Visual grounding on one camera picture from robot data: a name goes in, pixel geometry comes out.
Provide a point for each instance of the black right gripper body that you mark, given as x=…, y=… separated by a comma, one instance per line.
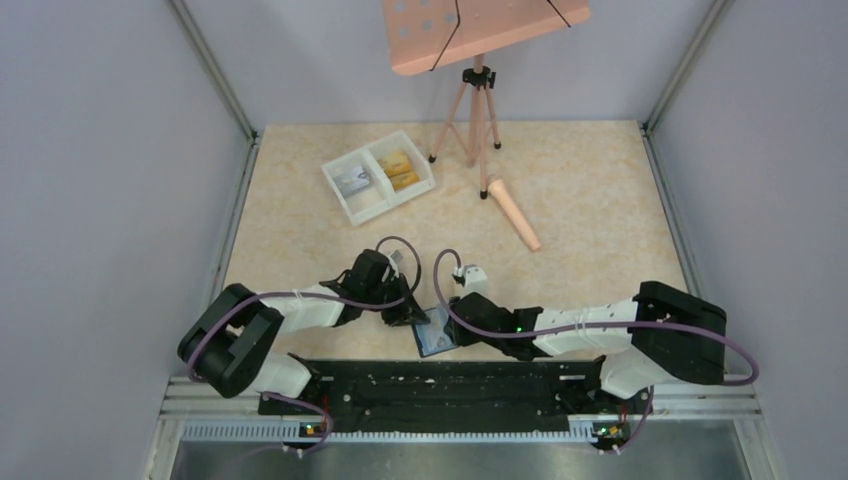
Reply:
x=463, y=337

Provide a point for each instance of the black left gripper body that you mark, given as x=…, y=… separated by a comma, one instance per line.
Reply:
x=391, y=288

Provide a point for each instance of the blue leather card holder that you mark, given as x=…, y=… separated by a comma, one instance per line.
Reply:
x=431, y=338

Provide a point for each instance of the yellow card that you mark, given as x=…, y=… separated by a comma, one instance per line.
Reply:
x=404, y=180
x=395, y=163

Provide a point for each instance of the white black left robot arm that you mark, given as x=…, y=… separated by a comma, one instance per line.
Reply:
x=230, y=346

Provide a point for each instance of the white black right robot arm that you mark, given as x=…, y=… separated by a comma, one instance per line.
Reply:
x=660, y=334

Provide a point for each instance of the silver card in tray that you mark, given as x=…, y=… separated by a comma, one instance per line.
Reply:
x=352, y=181

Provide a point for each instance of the yellow card in tray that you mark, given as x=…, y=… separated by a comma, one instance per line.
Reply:
x=395, y=163

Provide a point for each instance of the white two-compartment plastic tray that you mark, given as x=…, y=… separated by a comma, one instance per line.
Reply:
x=380, y=197

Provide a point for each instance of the pink cylindrical tube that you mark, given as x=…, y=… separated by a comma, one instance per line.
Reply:
x=497, y=189

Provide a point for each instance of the pink tripod music stand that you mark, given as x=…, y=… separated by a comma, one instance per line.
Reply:
x=424, y=36

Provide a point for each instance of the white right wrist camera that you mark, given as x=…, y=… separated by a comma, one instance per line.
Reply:
x=471, y=279

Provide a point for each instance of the aluminium frame rail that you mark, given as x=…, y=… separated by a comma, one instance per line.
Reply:
x=187, y=403

